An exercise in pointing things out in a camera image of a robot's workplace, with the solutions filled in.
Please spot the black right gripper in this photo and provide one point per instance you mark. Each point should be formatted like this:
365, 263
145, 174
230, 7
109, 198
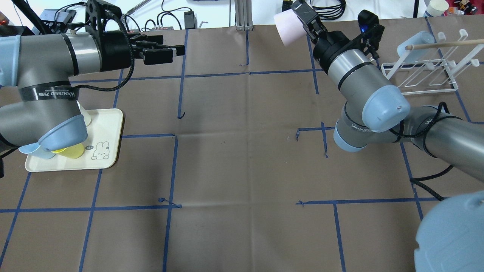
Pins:
332, 44

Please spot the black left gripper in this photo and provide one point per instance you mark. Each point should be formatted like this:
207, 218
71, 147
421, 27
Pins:
116, 47

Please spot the pink plastic cup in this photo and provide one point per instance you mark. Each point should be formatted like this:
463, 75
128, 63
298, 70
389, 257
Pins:
289, 27

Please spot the light blue plastic cup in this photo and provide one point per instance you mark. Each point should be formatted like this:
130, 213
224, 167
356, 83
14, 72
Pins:
416, 55

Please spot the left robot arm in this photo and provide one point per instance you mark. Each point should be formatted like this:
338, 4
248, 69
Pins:
41, 66

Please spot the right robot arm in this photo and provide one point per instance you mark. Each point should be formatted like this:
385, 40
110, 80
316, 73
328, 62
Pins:
450, 236

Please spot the cream plastic cup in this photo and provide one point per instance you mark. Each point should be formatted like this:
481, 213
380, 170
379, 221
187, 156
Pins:
86, 116

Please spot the white paper cup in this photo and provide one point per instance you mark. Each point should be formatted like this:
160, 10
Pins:
435, 8

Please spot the yellow plastic cup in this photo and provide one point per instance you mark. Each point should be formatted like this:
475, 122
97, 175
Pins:
72, 152

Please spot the black power adapter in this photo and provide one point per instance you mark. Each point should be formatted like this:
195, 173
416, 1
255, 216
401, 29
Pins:
286, 5
189, 20

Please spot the black tripod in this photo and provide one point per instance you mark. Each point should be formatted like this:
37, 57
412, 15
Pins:
31, 15

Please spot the cream serving tray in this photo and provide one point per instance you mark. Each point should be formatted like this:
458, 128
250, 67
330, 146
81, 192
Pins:
101, 146

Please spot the red plastic tray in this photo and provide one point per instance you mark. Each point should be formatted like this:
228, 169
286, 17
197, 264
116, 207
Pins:
461, 7

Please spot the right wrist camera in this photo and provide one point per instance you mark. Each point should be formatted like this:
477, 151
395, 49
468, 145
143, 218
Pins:
371, 33

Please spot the aluminium frame post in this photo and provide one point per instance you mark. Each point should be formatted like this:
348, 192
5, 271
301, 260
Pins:
243, 15

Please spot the white wire cup rack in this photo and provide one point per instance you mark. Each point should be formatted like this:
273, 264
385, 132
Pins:
448, 60

